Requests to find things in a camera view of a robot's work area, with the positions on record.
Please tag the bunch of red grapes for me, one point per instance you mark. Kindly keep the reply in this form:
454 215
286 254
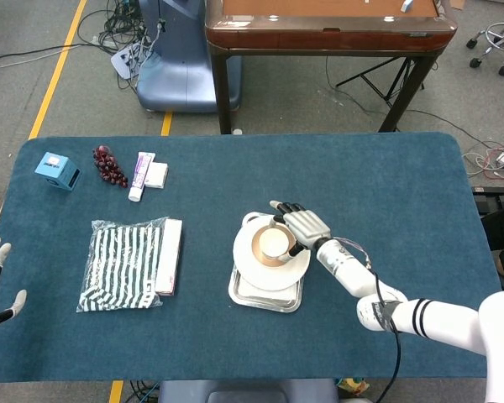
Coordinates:
108 168

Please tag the striped cloth in plastic bag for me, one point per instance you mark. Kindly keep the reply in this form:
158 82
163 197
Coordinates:
117 264

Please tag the single blue white mahjong tile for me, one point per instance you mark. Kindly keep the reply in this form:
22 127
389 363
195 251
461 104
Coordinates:
406 5

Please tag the small blue box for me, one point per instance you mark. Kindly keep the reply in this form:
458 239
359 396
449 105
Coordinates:
52 168

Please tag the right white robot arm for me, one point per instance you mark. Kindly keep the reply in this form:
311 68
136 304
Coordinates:
353 275

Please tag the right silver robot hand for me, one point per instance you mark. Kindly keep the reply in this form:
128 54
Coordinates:
306 224

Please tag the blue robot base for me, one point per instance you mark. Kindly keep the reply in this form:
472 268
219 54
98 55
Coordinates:
185 75

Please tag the small white box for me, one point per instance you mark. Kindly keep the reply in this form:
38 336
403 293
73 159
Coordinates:
156 174

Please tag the grey blue robot body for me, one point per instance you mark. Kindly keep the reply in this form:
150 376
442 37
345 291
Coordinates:
248 390

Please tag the black floor equipment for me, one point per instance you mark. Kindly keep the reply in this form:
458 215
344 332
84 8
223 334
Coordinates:
493 198

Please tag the brown mahjong table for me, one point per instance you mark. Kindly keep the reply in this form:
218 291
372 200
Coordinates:
327 38

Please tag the beige bowl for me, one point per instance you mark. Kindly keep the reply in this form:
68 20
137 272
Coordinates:
256 248

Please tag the white folded napkin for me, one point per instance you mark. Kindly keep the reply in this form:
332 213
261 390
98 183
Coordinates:
279 296

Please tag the blue tablecloth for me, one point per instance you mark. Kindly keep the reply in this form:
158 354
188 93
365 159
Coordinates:
361 176

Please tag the white paper cup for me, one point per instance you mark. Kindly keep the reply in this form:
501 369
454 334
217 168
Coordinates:
273 242

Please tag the yellow green toy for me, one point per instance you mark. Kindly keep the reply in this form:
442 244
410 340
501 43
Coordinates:
353 385

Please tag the purple white toothpaste tube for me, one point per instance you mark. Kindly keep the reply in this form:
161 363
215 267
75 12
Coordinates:
139 178

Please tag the silver metal tray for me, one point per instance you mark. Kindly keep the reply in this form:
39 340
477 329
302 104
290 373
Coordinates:
252 305

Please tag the white round plate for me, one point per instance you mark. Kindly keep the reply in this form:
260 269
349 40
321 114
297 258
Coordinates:
252 273

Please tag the long pink white box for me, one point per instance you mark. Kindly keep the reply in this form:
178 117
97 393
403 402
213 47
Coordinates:
170 256

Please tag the office chair wheel base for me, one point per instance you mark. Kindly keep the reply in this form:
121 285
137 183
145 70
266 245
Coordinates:
497 35

